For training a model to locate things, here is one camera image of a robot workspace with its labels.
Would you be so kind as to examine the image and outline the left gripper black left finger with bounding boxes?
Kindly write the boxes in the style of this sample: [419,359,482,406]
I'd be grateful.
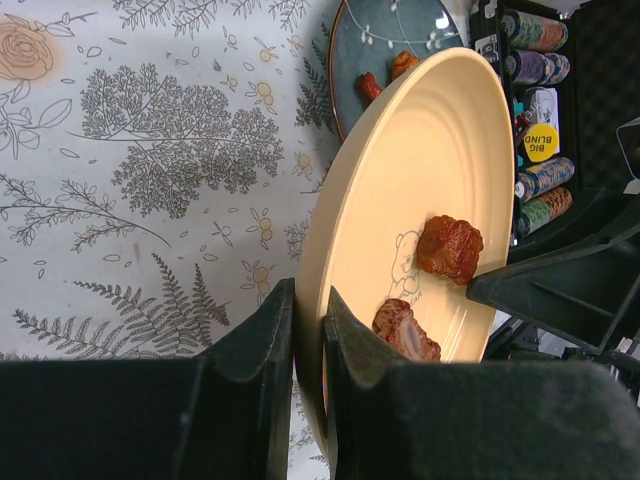
[1,279,294,479]

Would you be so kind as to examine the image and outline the orange chicken wing left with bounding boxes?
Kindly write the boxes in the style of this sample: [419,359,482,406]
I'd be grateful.
[356,72,383,104]

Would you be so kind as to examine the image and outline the brown tan chip stack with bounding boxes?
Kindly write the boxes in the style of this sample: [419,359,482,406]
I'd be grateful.
[518,187,573,236]

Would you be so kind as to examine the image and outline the red tan chip stack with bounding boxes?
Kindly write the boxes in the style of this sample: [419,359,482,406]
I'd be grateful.
[501,9,569,53]

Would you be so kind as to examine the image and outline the brown meat piece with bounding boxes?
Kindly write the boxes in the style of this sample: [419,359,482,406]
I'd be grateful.
[416,215,484,286]
[372,299,441,363]

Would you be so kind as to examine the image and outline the orange chicken wing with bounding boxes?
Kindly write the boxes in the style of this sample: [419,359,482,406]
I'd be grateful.
[391,50,420,81]
[356,72,383,104]

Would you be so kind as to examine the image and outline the brown meat piece right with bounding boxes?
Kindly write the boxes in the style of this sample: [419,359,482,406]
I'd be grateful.
[416,215,484,286]

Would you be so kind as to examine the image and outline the blue glazed ceramic plate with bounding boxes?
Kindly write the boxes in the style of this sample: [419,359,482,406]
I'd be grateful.
[328,0,466,139]

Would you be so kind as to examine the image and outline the orange chicken wing right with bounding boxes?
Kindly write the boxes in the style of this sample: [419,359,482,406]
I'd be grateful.
[391,50,420,81]

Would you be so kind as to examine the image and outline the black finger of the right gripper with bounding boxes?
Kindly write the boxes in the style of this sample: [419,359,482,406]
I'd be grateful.
[466,189,639,354]

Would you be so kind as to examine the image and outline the purple grey chip stack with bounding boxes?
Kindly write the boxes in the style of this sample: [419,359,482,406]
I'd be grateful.
[505,50,571,85]

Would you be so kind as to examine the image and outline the yellow big blind button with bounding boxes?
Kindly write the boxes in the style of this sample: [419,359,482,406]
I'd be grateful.
[523,123,560,163]

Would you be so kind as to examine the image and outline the floral table mat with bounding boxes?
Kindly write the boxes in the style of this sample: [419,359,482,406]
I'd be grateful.
[0,0,481,480]

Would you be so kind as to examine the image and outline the playing card deck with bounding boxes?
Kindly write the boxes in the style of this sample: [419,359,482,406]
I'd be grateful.
[522,87,560,132]

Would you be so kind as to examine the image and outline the yellow plastic plate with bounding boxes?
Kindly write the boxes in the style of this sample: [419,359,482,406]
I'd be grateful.
[294,47,514,452]

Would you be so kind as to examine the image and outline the brown meat piece left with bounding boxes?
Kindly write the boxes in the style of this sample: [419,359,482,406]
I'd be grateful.
[372,299,441,363]

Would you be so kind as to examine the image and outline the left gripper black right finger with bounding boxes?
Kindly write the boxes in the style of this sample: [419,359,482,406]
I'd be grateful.
[324,292,639,479]

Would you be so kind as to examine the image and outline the blue orange chip stack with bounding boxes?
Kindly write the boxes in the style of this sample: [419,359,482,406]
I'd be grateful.
[515,157,575,202]

